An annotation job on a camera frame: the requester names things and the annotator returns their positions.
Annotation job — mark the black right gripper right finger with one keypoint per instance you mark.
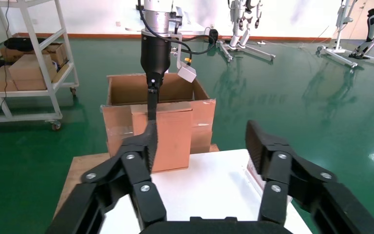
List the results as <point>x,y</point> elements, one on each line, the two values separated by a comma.
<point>277,164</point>

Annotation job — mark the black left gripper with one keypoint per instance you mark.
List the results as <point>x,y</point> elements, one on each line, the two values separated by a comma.
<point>155,55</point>

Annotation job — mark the black bag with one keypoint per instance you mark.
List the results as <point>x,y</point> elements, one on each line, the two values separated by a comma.
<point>24,43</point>

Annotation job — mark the large cardboard box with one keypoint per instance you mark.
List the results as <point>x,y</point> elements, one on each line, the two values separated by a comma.
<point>203,119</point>

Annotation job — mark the white power strip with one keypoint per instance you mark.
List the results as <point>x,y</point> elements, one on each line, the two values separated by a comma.
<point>261,42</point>

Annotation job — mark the white shelf cart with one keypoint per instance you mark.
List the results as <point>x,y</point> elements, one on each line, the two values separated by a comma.
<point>19,93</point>

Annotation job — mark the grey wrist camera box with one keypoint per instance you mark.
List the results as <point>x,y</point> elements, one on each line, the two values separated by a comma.
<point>187,73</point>

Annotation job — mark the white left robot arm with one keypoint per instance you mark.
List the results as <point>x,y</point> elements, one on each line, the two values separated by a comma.
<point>156,16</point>

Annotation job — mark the acrylic sign holder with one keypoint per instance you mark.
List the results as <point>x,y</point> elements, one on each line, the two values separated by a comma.
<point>253,174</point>

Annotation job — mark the grey metal robot stand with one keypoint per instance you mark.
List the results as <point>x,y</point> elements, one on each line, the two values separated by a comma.
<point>261,54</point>

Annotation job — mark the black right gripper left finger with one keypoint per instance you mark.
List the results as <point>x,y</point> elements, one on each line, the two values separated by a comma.
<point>142,200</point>

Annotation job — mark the taped cardboard box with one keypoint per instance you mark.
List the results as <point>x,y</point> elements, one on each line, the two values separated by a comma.
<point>56,53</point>

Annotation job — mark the white metal robot stand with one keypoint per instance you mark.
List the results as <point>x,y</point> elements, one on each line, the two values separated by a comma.
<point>342,25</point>

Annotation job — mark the black and white humanoid robot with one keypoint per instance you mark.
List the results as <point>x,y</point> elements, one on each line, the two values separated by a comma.
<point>372,29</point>

